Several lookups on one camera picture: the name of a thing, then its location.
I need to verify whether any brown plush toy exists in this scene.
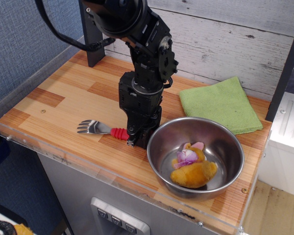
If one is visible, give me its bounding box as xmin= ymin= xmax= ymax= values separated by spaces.
xmin=170 ymin=142 xmax=218 ymax=189

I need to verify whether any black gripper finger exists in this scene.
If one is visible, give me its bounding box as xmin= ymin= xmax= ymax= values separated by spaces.
xmin=141 ymin=106 xmax=162 ymax=149
xmin=127 ymin=130 xmax=147 ymax=148

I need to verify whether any green cloth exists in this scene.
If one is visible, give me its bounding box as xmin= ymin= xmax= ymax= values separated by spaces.
xmin=179 ymin=76 xmax=263 ymax=135

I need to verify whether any black left post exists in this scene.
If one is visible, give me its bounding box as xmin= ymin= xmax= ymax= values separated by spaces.
xmin=79 ymin=0 xmax=105 ymax=67

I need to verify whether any black post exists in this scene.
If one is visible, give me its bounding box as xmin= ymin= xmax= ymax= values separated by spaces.
xmin=265 ymin=40 xmax=294 ymax=122
xmin=79 ymin=0 xmax=105 ymax=67

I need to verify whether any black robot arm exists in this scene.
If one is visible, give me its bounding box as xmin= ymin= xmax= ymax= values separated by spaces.
xmin=83 ymin=0 xmax=178 ymax=149

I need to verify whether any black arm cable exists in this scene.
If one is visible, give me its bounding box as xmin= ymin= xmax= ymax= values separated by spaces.
xmin=34 ymin=0 xmax=116 ymax=52

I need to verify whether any black right post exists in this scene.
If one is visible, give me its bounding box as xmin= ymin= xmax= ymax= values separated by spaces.
xmin=265 ymin=40 xmax=294 ymax=122

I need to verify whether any stainless steel bowl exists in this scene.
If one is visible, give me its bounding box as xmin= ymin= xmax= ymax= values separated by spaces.
xmin=147 ymin=117 xmax=245 ymax=201

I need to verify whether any clear acrylic guard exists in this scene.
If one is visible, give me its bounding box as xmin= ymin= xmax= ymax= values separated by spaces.
xmin=0 ymin=37 xmax=270 ymax=235

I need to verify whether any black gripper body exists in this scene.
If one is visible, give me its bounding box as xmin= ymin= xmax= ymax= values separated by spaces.
xmin=119 ymin=71 xmax=164 ymax=135

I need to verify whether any white aluminium block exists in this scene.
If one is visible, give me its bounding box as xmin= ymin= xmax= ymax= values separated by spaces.
xmin=258 ymin=92 xmax=294 ymax=195

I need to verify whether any red handled metal fork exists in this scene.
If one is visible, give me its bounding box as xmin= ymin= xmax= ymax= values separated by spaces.
xmin=77 ymin=120 xmax=129 ymax=141

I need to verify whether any grey control panel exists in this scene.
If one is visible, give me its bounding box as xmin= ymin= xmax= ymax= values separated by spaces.
xmin=90 ymin=197 xmax=151 ymax=235

